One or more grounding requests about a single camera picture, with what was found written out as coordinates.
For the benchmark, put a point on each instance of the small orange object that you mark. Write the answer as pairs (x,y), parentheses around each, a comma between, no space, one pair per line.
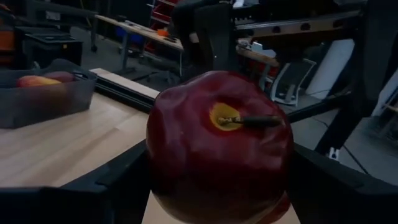
(162,32)

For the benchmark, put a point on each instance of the grey plastic basket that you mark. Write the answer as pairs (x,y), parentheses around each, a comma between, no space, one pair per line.
(43,105)

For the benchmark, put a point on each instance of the red and yellow apple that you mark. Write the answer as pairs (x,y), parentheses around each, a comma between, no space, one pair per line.
(34,81)

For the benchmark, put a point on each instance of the black aluminium table frame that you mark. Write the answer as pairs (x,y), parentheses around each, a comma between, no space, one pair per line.
(124,92)

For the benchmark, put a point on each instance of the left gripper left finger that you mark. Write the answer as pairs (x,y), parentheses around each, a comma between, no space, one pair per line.
(93,199)

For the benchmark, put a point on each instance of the wooden desk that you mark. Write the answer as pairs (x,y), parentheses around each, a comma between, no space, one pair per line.
(140,31)

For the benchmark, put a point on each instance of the white chair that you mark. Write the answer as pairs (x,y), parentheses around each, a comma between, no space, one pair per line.
(292,81)

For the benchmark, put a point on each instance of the black cart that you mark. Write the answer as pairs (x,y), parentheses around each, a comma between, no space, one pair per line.
(49,46)

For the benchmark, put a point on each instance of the metal beam with holes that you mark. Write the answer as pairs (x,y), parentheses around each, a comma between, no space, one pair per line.
(289,26)

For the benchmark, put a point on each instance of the black metal stand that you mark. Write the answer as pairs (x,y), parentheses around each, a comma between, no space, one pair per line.
(376,46)

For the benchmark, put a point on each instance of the person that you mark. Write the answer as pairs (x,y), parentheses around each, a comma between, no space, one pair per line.
(202,40)

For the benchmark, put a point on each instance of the white panel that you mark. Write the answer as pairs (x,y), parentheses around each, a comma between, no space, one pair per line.
(332,65)

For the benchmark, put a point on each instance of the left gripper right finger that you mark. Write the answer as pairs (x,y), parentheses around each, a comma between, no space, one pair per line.
(342,202)

